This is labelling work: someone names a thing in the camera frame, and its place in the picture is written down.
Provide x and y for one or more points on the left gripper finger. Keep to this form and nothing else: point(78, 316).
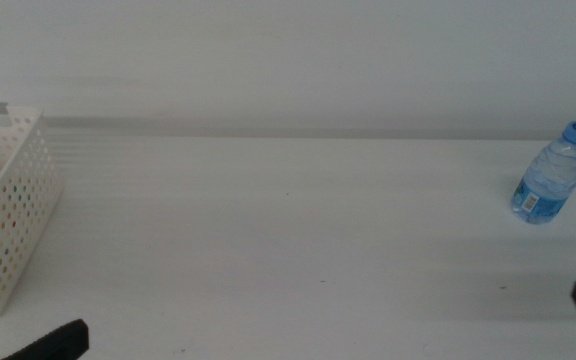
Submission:
point(58, 342)

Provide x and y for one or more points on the small water bottle blue cap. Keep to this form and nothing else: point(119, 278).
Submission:
point(550, 180)

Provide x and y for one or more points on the white perforated plastic basket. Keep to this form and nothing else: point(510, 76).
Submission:
point(18, 210)

